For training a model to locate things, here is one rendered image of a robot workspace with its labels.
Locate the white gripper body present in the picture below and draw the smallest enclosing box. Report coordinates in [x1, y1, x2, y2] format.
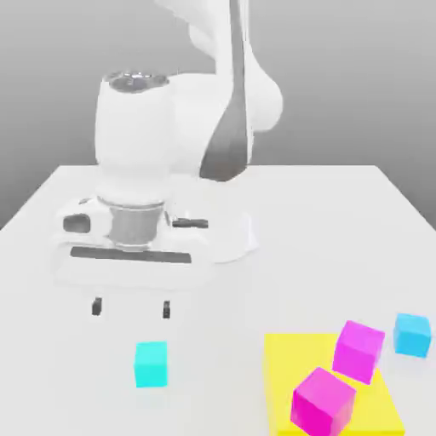
[51, 238, 220, 295]

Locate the small cyan cube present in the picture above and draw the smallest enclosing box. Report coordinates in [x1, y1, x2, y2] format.
[133, 340, 169, 389]

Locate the small magenta cube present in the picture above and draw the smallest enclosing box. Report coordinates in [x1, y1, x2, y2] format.
[331, 319, 387, 386]
[290, 366, 358, 436]

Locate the small blue cube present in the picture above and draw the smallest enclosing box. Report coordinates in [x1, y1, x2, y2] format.
[393, 313, 433, 359]

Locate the large yellow box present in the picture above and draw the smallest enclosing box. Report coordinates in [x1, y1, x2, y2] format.
[264, 332, 406, 436]

